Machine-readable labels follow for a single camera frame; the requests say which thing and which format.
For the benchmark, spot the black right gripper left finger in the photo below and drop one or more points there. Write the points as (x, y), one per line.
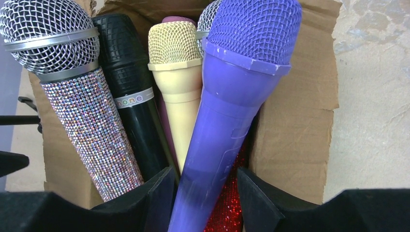
(146, 208)

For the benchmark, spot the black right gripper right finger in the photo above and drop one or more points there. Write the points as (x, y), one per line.
(266, 208)

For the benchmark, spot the red glitter microphone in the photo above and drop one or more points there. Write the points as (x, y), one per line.
(227, 214)

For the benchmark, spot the brown cardboard box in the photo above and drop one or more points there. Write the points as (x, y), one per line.
(292, 139)

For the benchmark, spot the black microphone with silver band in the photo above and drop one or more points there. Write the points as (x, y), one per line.
(124, 63)

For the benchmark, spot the cream plastic microphone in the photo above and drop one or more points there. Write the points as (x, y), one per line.
(176, 64)

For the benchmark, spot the purple plastic microphone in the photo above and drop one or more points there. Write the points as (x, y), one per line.
(247, 51)

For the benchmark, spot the silver rhinestone microphone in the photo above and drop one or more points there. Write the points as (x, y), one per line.
(57, 41)

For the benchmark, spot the black tripod mic stand left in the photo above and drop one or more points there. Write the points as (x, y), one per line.
(11, 162)

